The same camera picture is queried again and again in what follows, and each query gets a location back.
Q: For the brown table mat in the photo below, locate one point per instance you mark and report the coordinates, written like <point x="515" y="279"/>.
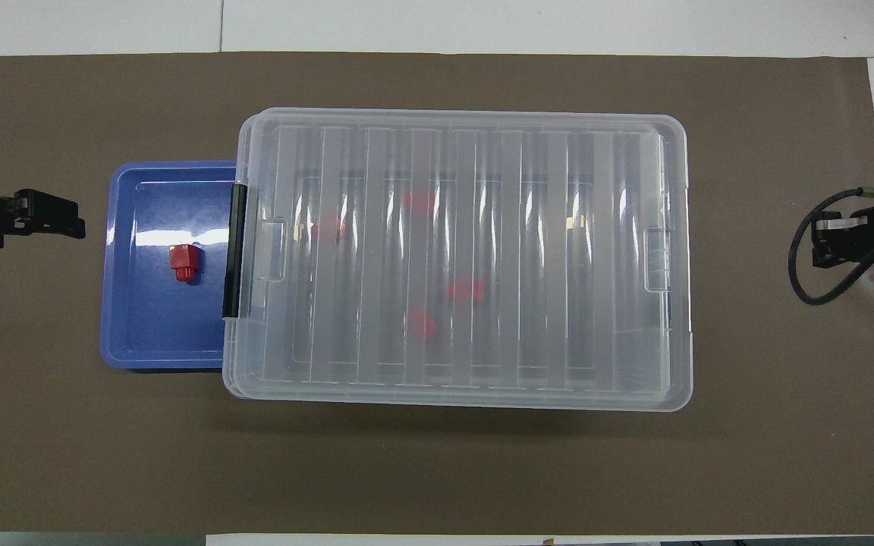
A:
<point x="482" y="470"/>

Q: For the blue plastic tray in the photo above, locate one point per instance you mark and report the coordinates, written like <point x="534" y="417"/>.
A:
<point x="149" y="318"/>

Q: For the red block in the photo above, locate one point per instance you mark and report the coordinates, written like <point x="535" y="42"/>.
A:
<point x="183" y="262"/>
<point x="420" y="199"/>
<point x="467" y="290"/>
<point x="423" y="324"/>
<point x="328" y="227"/>

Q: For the clear plastic storage box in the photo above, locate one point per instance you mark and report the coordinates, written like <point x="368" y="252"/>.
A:
<point x="242" y="155"/>

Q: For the clear plastic box lid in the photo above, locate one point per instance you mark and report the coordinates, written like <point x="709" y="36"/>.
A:
<point x="482" y="250"/>

